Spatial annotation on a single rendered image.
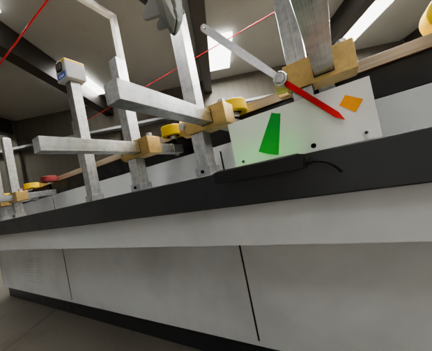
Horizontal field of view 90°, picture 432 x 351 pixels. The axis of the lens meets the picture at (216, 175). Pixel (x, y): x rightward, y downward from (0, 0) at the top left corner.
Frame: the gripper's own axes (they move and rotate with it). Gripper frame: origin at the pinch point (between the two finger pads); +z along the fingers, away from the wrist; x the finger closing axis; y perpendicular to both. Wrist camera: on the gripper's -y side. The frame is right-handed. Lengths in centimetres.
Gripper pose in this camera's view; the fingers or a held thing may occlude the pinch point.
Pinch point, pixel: (175, 24)
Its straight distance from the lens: 47.4
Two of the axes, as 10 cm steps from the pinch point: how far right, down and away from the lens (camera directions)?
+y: -8.4, 1.8, 5.1
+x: -5.0, 0.8, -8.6
